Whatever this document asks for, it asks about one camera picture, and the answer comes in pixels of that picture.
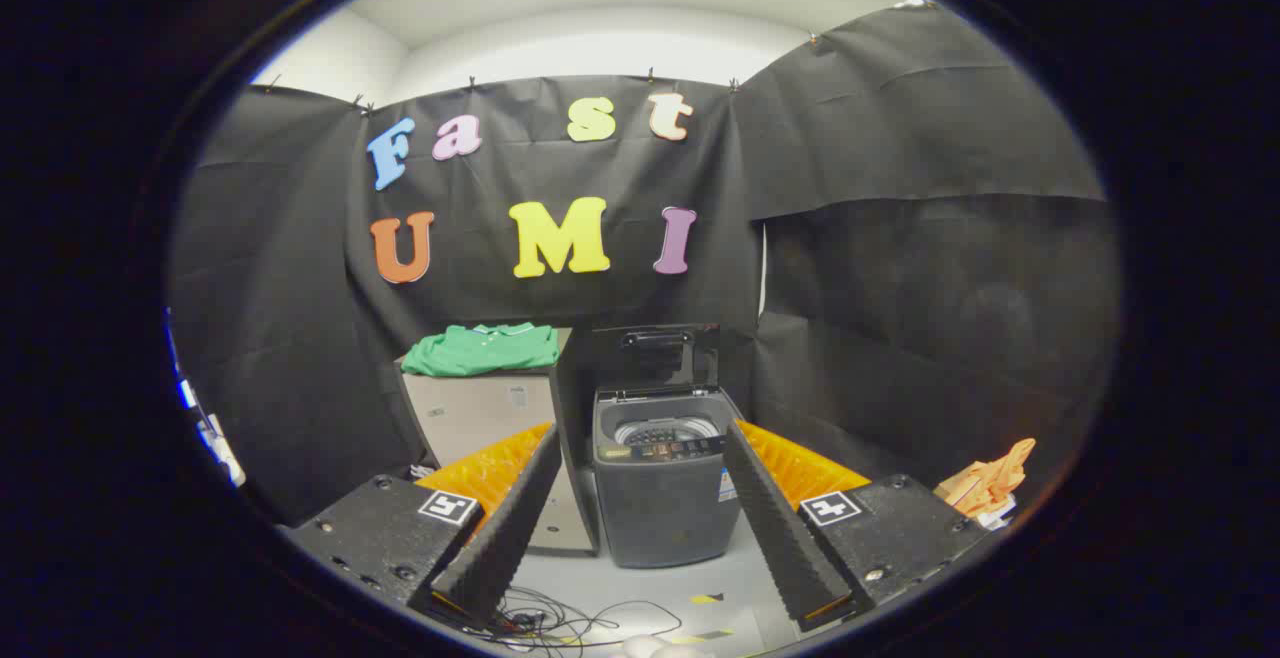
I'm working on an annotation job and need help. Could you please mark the grey washing machine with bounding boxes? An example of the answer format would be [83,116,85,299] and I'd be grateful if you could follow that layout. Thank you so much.
[592,386,746,569]

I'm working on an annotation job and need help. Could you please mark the green polo shirt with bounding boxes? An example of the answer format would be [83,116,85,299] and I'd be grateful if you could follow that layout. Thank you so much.
[401,322,560,379]

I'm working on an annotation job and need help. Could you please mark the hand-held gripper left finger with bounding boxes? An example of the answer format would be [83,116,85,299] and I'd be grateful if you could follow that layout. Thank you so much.
[283,422,563,631]

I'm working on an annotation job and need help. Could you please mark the orange cloth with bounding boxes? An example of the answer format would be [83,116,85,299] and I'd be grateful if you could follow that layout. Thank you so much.
[935,438,1037,519]

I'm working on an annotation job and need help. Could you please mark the black cables bundle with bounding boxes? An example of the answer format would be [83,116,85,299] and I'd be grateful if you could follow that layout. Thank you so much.
[440,583,686,651]

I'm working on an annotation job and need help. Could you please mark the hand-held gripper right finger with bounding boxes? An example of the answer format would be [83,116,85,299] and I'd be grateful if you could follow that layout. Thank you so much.
[722,419,986,633]

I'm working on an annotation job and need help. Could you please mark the grey cabinet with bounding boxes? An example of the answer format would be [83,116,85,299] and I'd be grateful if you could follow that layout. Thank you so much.
[395,328,601,556]

